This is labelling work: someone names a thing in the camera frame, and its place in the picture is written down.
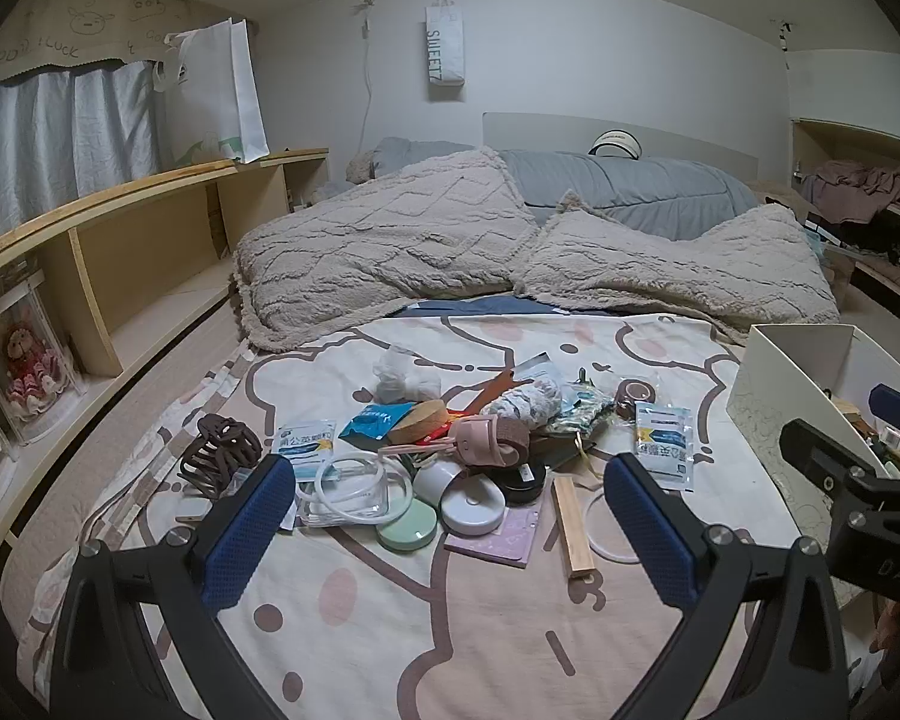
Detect thin white ring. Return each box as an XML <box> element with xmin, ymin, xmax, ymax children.
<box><xmin>583</xmin><ymin>491</ymin><xmax>640</xmax><ymax>563</ymax></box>

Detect clear blue packet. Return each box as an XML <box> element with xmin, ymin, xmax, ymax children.
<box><xmin>510</xmin><ymin>352</ymin><xmax>563</xmax><ymax>383</ymax></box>

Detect orange brown strap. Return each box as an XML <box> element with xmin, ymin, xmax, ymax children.
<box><xmin>450</xmin><ymin>369</ymin><xmax>518</xmax><ymax>417</ymax></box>

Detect white hanging cord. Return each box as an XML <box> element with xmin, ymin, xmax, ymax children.
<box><xmin>356</xmin><ymin>0</ymin><xmax>376</xmax><ymax>158</ymax></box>

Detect brown hair claw clip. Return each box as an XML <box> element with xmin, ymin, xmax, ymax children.
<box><xmin>178</xmin><ymin>414</ymin><xmax>265</xmax><ymax>500</ymax></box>

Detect cartoon bear printed bedsheet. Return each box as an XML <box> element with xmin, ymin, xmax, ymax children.
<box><xmin>15</xmin><ymin>311</ymin><xmax>871</xmax><ymax>720</ymax></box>

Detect pink case with strap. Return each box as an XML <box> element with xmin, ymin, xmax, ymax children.
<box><xmin>379</xmin><ymin>414</ymin><xmax>518</xmax><ymax>470</ymax></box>

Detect clear plastic case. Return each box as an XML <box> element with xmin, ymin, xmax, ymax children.
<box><xmin>300</xmin><ymin>457</ymin><xmax>391</xmax><ymax>527</ymax></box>

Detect brown ribbed band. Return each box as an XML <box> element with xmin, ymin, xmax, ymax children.
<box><xmin>495</xmin><ymin>420</ymin><xmax>532</xmax><ymax>470</ymax></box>

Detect beige valance with cartoon drawings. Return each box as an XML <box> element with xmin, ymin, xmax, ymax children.
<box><xmin>0</xmin><ymin>0</ymin><xmax>260</xmax><ymax>91</ymax></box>

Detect crumpled white plastic bag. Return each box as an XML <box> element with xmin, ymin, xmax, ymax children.
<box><xmin>373</xmin><ymin>345</ymin><xmax>443</xmax><ymax>402</ymax></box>

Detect wooden shelf unit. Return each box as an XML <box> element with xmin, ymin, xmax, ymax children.
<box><xmin>0</xmin><ymin>148</ymin><xmax>331</xmax><ymax>593</ymax></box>

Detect white headboard panel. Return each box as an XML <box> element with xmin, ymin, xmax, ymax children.
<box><xmin>482</xmin><ymin>111</ymin><xmax>762</xmax><ymax>181</ymax></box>

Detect white knitted scrunchie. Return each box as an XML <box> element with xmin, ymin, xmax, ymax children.
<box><xmin>487</xmin><ymin>379</ymin><xmax>563</xmax><ymax>428</ymax></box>

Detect white blue medicine sachet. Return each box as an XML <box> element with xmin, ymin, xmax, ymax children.
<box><xmin>274</xmin><ymin>420</ymin><xmax>338</xmax><ymax>466</ymax></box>
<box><xmin>634</xmin><ymin>401</ymin><xmax>695</xmax><ymax>494</ymax></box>

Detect thick white tube ring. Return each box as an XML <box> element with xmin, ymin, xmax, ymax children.
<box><xmin>313</xmin><ymin>457</ymin><xmax>413</xmax><ymax>522</ymax></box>

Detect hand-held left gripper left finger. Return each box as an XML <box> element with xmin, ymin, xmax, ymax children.
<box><xmin>49</xmin><ymin>454</ymin><xmax>301</xmax><ymax>720</ymax></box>

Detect beige fuzzy blanket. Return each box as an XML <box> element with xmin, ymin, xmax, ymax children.
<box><xmin>232</xmin><ymin>148</ymin><xmax>841</xmax><ymax>353</ymax></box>

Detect brown tape roll in bag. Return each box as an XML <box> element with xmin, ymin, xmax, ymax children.
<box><xmin>616</xmin><ymin>379</ymin><xmax>657</xmax><ymax>413</ymax></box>

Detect white tote bag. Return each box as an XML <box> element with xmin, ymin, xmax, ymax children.
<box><xmin>154</xmin><ymin>17</ymin><xmax>271</xmax><ymax>166</ymax></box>

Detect wooden closet shelf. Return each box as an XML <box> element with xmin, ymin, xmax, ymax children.
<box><xmin>791</xmin><ymin>118</ymin><xmax>900</xmax><ymax>323</ymax></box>

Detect doll in clear display case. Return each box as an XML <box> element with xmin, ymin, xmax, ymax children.
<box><xmin>0</xmin><ymin>281</ymin><xmax>87</xmax><ymax>443</ymax></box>

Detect round cork piece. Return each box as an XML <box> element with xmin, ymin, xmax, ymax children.
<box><xmin>391</xmin><ymin>399</ymin><xmax>451</xmax><ymax>447</ymax></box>

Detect mint green round compact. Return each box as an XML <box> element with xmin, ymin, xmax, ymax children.
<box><xmin>375</xmin><ymin>499</ymin><xmax>437</xmax><ymax>556</ymax></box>

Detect dark blue sheet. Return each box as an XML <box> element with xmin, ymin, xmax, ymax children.
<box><xmin>397</xmin><ymin>296</ymin><xmax>571</xmax><ymax>316</ymax></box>

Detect pile of clothes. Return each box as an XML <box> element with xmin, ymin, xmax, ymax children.
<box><xmin>799</xmin><ymin>157</ymin><xmax>900</xmax><ymax>278</ymax></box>

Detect grey curtain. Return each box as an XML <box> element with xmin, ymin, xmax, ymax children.
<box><xmin>0</xmin><ymin>60</ymin><xmax>162</xmax><ymax>256</ymax></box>

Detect black round jar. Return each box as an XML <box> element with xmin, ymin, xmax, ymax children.
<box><xmin>495</xmin><ymin>461</ymin><xmax>548</xmax><ymax>505</ymax></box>

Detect white cap with black band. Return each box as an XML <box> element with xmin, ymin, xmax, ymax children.
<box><xmin>589</xmin><ymin>129</ymin><xmax>642</xmax><ymax>160</ymax></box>

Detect wooden block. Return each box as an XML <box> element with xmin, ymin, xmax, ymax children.
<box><xmin>551</xmin><ymin>474</ymin><xmax>597</xmax><ymax>580</ymax></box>

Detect grey duvet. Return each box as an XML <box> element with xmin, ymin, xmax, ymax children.
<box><xmin>371</xmin><ymin>136</ymin><xmax>758</xmax><ymax>241</ymax></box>

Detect white storage box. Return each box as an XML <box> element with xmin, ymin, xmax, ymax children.
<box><xmin>726</xmin><ymin>324</ymin><xmax>900</xmax><ymax>541</ymax></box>

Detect white hanging paper bag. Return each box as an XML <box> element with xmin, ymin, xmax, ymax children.
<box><xmin>425</xmin><ymin>0</ymin><xmax>467</xmax><ymax>102</ymax></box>

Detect blue foil packet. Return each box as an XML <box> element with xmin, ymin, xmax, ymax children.
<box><xmin>340</xmin><ymin>403</ymin><xmax>421</xmax><ymax>442</ymax></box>

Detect white round device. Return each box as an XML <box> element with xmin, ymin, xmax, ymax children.
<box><xmin>441</xmin><ymin>476</ymin><xmax>507</xmax><ymax>537</ymax></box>

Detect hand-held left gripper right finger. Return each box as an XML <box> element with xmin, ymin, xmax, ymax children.
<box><xmin>604</xmin><ymin>452</ymin><xmax>852</xmax><ymax>720</ymax></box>

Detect green patterned pouch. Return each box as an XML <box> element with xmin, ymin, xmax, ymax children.
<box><xmin>547</xmin><ymin>382</ymin><xmax>616</xmax><ymax>436</ymax></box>

